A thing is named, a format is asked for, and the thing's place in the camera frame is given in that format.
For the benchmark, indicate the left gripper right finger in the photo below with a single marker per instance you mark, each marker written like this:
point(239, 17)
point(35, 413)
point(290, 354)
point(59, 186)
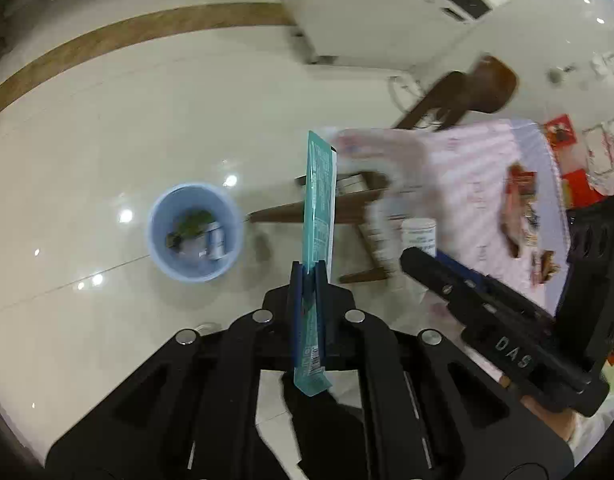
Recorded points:
point(430, 411)

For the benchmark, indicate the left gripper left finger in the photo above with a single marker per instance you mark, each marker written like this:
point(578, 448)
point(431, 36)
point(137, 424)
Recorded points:
point(189, 411)

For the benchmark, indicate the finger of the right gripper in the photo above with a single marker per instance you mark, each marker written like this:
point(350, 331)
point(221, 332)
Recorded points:
point(454, 266)

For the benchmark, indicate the red printed paper package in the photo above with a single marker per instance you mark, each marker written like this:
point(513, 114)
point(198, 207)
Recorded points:
point(519, 218)

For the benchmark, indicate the teal package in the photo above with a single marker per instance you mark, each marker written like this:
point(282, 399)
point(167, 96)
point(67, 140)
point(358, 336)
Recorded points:
point(316, 250)

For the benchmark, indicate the blue white tissue pack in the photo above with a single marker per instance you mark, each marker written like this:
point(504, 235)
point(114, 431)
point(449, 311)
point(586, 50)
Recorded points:
point(213, 242)

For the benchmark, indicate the green vegetable scraps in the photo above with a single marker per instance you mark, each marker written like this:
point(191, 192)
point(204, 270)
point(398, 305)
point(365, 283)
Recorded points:
point(190, 225)

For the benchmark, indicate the dark snack wrapper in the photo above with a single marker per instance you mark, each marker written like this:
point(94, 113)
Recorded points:
point(543, 267)

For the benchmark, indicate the light blue plastic trash bucket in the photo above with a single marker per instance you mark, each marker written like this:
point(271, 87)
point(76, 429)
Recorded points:
point(188, 266)

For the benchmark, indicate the person's right hand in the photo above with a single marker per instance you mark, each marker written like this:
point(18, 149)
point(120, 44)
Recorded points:
point(563, 423)

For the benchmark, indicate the pink checkered tablecloth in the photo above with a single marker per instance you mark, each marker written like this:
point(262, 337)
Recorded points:
point(457, 178)

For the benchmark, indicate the red gift bag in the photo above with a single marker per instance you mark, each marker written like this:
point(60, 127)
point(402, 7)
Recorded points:
point(577, 191)

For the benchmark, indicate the wooden table leg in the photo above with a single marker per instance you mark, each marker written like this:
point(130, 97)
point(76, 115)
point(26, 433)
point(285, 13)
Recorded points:
point(345, 209)

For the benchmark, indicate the brown wooden dining chair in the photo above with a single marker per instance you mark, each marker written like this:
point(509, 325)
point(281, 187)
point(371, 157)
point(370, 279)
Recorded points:
point(485, 89)

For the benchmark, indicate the white sideboard cabinet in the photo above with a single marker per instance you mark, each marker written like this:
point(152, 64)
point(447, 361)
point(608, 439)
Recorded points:
point(385, 33)

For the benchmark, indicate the red photo frame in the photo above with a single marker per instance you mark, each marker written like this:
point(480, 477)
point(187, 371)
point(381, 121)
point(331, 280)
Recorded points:
point(559, 132)

